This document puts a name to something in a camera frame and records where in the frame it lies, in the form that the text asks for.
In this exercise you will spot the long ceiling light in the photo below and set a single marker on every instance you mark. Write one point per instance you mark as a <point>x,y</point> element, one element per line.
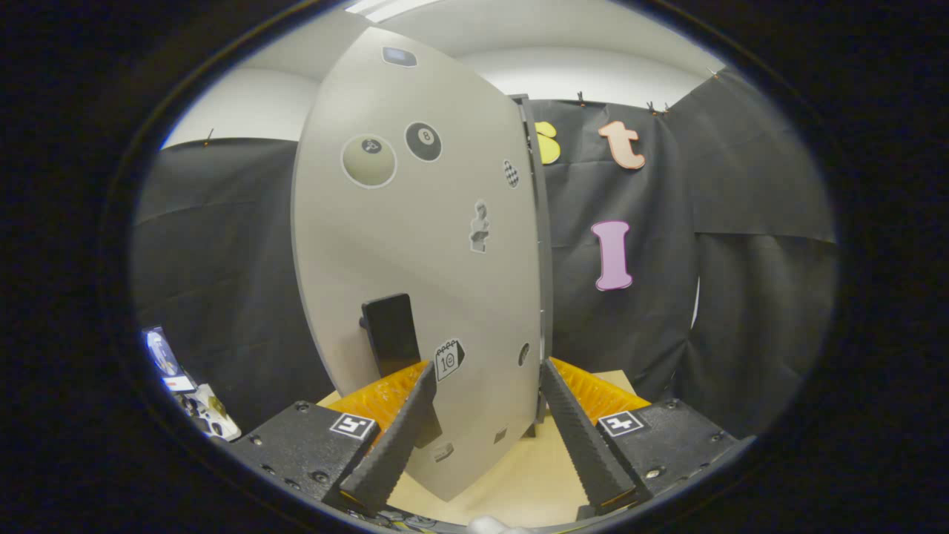
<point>385,7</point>

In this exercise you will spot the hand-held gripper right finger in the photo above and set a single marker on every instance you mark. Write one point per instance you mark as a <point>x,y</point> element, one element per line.
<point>586,445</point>

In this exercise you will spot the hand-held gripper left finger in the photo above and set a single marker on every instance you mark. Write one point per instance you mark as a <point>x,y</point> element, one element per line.
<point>393,445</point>

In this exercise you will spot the black backdrop cloth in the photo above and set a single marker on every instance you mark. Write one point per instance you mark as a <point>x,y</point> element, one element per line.
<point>741,334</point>

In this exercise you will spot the white tray with small items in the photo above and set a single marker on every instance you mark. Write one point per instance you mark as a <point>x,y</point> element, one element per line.
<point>211,417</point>

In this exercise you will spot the blue printed package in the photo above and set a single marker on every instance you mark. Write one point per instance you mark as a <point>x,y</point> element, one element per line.
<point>164,356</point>

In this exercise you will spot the grey shoe cabinet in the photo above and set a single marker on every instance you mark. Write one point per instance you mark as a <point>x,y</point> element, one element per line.
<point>545,259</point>

